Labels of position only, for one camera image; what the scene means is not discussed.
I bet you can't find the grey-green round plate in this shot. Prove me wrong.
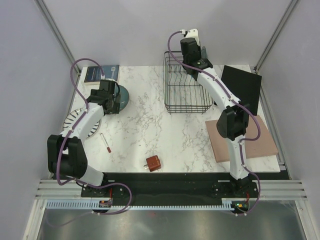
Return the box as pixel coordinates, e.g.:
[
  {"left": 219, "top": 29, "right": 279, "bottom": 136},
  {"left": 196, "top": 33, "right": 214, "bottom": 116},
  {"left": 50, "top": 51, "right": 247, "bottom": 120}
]
[{"left": 201, "top": 46, "right": 208, "bottom": 59}]

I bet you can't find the wire dish rack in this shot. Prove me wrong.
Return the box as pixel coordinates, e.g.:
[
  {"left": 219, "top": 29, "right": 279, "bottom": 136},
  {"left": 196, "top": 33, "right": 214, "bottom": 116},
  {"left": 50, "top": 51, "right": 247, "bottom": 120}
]
[{"left": 163, "top": 51, "right": 213, "bottom": 114}]

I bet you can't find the dark teal floral plate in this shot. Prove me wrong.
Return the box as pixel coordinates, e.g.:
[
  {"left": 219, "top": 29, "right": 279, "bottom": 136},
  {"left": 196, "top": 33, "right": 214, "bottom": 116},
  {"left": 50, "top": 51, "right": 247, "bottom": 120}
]
[{"left": 114, "top": 85, "right": 130, "bottom": 112}]

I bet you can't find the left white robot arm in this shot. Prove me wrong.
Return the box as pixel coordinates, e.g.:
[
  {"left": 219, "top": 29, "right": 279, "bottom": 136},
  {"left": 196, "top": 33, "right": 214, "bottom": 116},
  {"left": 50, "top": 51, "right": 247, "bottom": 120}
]
[{"left": 47, "top": 79, "right": 121, "bottom": 197}]

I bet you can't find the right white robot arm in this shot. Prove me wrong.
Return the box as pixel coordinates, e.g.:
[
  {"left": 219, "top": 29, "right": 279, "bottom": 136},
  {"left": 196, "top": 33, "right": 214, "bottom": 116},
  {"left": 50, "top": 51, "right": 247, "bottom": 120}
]
[{"left": 180, "top": 37, "right": 250, "bottom": 197}]

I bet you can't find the dark blue book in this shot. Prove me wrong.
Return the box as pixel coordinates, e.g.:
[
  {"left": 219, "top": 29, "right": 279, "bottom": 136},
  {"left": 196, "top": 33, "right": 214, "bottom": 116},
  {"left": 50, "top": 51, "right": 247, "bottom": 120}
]
[{"left": 84, "top": 65, "right": 120, "bottom": 85}]

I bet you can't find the white striped plate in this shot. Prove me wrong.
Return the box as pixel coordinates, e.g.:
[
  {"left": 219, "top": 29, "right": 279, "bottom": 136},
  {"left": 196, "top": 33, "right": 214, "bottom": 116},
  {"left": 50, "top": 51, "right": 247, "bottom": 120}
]
[{"left": 63, "top": 107, "right": 102, "bottom": 140}]

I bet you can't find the red tipped tube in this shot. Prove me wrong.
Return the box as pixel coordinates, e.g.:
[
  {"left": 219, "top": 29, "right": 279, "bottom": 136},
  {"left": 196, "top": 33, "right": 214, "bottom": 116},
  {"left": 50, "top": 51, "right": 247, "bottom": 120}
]
[{"left": 100, "top": 133, "right": 112, "bottom": 154}]

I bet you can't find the black board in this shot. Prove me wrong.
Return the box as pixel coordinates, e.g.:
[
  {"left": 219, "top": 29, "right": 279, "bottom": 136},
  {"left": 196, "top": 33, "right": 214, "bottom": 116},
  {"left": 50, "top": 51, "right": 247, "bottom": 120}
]
[{"left": 221, "top": 65, "right": 262, "bottom": 116}]

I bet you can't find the red cube power adapter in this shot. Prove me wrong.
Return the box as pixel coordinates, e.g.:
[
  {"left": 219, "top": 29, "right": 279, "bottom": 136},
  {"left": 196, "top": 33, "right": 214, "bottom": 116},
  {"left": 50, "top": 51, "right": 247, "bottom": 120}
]
[{"left": 144, "top": 155, "right": 162, "bottom": 172}]

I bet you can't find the pink board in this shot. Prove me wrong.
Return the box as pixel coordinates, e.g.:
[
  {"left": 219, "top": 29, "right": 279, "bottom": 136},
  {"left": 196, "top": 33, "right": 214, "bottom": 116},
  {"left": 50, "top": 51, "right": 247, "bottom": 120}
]
[{"left": 205, "top": 115, "right": 278, "bottom": 163}]

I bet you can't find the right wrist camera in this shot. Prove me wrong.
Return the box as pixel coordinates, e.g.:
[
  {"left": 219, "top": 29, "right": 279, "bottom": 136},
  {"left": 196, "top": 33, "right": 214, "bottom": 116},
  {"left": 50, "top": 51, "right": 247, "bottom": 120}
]
[{"left": 180, "top": 28, "right": 201, "bottom": 47}]

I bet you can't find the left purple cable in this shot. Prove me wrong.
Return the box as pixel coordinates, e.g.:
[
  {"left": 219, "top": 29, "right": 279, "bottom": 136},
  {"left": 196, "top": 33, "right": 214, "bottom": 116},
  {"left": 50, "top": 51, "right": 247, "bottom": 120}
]
[{"left": 46, "top": 57, "right": 133, "bottom": 228}]

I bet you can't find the purple cable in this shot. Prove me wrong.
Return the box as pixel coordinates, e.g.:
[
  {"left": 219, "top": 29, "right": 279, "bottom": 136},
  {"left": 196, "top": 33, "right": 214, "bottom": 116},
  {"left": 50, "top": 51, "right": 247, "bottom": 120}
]
[
  {"left": 167, "top": 30, "right": 263, "bottom": 217},
  {"left": 46, "top": 57, "right": 133, "bottom": 228}
]

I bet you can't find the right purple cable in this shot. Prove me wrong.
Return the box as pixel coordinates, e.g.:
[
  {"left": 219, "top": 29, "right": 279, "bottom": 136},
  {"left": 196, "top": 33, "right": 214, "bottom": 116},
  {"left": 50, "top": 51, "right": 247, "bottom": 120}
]
[{"left": 167, "top": 30, "right": 263, "bottom": 217}]

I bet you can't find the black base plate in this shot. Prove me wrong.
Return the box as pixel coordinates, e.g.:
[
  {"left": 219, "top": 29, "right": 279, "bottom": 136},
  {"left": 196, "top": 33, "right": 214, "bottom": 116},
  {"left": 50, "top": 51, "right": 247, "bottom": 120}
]
[{"left": 65, "top": 170, "right": 289, "bottom": 207}]

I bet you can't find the white slotted cable duct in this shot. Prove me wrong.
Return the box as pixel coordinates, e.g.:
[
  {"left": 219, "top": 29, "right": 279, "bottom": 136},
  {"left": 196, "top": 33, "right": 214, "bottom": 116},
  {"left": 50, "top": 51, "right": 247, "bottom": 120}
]
[{"left": 46, "top": 198, "right": 238, "bottom": 210}]

